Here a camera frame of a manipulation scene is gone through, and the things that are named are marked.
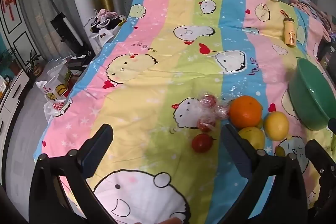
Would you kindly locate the white cardboard boxes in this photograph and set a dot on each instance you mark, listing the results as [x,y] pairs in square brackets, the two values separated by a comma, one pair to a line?
[59,79]

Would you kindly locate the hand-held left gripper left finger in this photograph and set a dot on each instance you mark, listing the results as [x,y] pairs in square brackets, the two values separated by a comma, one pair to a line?
[98,150]

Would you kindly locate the white cylinder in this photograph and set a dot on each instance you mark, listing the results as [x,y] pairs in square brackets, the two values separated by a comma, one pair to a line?
[85,11]

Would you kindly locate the colourful cartoon printed blanket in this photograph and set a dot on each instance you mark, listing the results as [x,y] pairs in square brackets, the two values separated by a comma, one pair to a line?
[157,69]

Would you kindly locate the yellow bottle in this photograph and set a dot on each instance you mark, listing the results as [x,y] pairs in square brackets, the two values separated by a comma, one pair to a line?
[289,32]

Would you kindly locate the white cabinet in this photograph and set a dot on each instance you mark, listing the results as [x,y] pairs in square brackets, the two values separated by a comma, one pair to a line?
[13,100]

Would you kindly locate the yellow lemon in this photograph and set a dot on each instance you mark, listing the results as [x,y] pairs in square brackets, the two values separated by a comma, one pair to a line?
[253,137]
[276,125]

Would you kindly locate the person's left hand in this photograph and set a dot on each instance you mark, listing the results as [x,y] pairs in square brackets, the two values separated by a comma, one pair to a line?
[168,221]

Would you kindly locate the orange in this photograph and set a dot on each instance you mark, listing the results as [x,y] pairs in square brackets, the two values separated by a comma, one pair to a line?
[245,111]

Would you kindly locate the dark box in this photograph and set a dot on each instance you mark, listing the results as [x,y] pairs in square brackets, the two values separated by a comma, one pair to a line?
[326,53]

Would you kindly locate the black box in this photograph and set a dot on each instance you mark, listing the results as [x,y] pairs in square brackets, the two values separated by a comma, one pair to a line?
[78,65]

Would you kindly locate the white red plastic bag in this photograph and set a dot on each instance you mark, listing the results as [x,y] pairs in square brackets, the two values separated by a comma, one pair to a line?
[56,108]

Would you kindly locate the green plastic bowl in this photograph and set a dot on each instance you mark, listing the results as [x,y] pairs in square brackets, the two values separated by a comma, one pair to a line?
[307,98]

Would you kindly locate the potted plant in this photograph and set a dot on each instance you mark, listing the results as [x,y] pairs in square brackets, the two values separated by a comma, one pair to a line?
[35,64]

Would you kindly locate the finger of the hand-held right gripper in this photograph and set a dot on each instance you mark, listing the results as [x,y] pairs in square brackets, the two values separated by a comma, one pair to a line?
[332,124]
[323,161]

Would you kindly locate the black upright vacuum cleaner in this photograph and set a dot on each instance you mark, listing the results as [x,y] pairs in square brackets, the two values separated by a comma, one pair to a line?
[61,27]

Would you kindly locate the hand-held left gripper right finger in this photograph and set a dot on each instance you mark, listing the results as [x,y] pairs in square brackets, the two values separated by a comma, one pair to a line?
[236,155]

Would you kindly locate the plastic red tomato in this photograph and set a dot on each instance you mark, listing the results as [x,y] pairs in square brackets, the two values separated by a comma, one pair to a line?
[209,102]
[205,125]
[222,111]

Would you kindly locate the red wall decoration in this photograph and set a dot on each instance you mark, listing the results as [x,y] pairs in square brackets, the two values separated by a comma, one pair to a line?
[9,1]

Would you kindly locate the bags of clothes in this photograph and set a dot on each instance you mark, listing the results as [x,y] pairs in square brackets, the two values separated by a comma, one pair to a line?
[105,27]

